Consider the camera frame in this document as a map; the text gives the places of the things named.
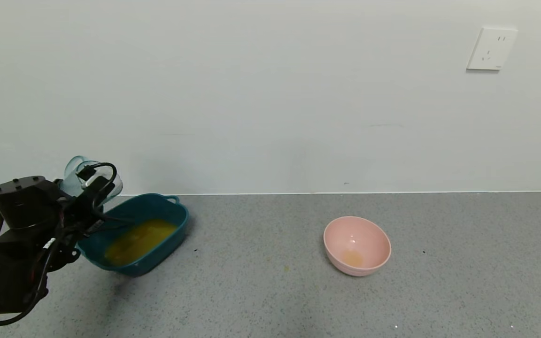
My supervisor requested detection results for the translucent teal ribbed cup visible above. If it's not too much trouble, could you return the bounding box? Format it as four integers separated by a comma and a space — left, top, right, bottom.
64, 156, 124, 207

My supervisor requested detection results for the thin black camera cable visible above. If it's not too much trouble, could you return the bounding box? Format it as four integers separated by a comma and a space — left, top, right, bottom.
77, 162, 135, 224

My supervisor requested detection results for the white wall socket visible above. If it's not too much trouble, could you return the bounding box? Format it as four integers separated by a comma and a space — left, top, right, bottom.
466, 26, 518, 71

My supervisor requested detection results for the teal plastic tray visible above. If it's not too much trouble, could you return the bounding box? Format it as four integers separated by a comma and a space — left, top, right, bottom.
77, 193, 189, 277

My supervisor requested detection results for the orange liquid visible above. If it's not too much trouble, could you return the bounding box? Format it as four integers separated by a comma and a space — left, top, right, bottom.
105, 219, 178, 266

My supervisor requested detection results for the pink bowl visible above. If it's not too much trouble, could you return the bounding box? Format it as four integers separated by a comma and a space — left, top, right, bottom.
323, 216, 392, 277

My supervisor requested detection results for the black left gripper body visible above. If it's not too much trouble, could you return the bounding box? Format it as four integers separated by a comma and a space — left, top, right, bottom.
74, 176, 115, 216

